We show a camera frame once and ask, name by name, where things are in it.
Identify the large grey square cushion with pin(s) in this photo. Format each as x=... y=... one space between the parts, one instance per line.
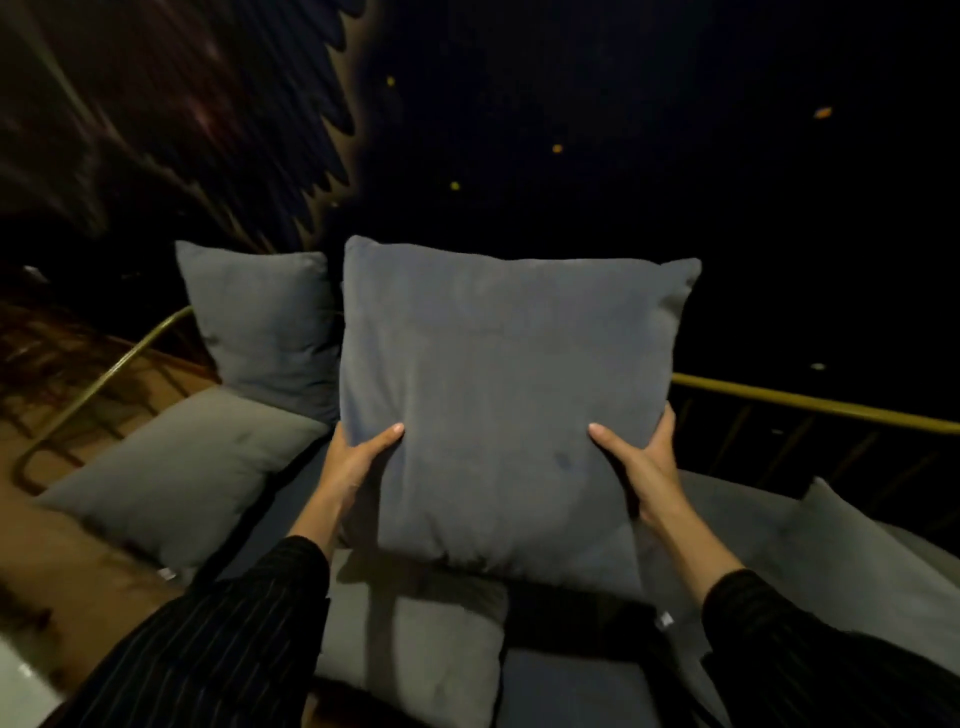
x=502 y=390

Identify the person's right thumb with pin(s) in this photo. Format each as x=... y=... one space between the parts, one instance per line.
x=611 y=442

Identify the person's left forearm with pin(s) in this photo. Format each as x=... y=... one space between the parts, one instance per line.
x=225 y=630

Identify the person's left thumb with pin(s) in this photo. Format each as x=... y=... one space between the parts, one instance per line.
x=379 y=439

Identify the person's left hand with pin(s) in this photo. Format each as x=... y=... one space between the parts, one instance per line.
x=349 y=465

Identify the person's right hand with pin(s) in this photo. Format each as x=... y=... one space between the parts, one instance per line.
x=649 y=466

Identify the person's right forearm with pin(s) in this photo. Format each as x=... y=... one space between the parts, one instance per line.
x=795 y=637

